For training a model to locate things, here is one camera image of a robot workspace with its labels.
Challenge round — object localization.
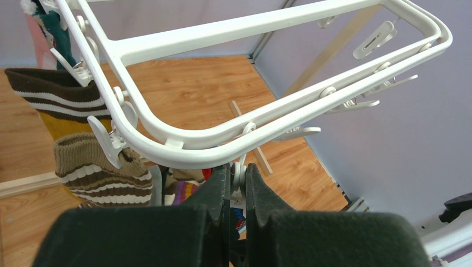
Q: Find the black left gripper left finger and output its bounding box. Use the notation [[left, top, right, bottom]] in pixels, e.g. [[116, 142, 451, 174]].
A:
[[33, 164, 230, 266]]

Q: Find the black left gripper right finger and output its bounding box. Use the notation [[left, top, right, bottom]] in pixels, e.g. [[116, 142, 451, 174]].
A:
[[245, 164, 430, 266]]

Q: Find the purple striped sock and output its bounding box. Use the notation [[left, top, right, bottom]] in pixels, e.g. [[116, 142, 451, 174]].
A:
[[172, 181, 200, 206]]

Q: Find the brown white striped sock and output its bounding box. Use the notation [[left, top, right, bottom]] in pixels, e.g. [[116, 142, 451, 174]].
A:
[[53, 132, 153, 207]]

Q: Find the mustard yellow sock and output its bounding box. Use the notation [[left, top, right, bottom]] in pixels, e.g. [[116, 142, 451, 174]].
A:
[[4, 68, 111, 140]]

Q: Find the white plastic clip hanger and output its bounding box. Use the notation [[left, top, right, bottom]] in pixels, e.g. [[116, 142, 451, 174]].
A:
[[41, 1, 453, 190]]

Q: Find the pink patterned sock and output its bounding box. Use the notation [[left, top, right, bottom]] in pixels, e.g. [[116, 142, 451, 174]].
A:
[[24, 14, 57, 70]]

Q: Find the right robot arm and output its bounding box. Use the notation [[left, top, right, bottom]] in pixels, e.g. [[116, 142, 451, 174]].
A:
[[415, 193, 471, 266]]

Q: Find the wooden clothes rack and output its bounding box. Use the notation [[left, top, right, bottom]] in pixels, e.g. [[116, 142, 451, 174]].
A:
[[0, 3, 384, 200]]

